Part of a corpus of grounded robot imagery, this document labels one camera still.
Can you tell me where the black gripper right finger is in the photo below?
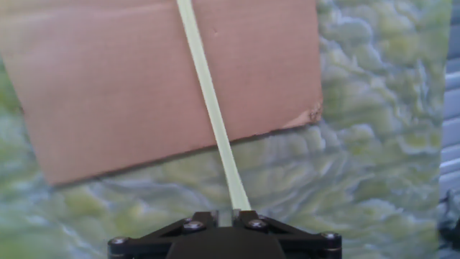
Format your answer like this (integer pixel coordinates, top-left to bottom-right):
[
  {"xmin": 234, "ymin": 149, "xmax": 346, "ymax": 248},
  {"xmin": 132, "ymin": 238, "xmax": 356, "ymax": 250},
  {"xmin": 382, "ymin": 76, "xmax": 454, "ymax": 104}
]
[{"xmin": 234, "ymin": 210, "xmax": 344, "ymax": 259}]

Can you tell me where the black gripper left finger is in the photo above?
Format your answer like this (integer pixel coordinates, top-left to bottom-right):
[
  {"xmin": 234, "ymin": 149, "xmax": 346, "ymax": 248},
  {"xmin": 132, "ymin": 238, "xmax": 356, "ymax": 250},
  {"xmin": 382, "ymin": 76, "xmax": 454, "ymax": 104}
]
[{"xmin": 107, "ymin": 210, "xmax": 219, "ymax": 259}]

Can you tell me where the pale green flyswatter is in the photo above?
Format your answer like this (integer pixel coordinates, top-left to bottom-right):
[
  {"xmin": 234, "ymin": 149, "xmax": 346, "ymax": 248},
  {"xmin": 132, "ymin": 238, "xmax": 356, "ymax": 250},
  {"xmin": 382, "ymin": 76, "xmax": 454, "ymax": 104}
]
[{"xmin": 175, "ymin": 0, "xmax": 252, "ymax": 212}]

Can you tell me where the green marble pattern mat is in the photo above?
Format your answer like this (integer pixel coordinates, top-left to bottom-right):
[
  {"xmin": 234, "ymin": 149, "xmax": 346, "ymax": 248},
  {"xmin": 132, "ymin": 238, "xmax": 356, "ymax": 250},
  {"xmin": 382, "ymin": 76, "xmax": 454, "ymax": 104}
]
[{"xmin": 0, "ymin": 0, "xmax": 454, "ymax": 259}]

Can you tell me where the brown cardboard sheet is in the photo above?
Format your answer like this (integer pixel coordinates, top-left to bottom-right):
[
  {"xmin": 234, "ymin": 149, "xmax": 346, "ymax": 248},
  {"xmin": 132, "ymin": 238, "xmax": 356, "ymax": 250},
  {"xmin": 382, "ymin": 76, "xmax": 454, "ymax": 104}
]
[{"xmin": 0, "ymin": 0, "xmax": 323, "ymax": 186}]

